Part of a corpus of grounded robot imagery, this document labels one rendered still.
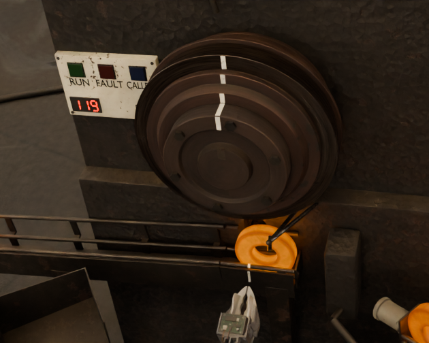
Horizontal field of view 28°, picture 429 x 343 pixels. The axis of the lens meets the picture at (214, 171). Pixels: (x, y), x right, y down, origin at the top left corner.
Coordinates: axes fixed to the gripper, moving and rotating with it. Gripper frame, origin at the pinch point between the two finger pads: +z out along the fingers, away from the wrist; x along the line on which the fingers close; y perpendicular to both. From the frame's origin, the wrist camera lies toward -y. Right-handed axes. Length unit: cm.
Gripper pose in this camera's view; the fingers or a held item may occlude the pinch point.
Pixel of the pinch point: (247, 292)
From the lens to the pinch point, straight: 209.0
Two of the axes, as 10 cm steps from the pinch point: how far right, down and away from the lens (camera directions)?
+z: 2.1, -8.5, 4.9
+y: -1.9, -5.3, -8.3
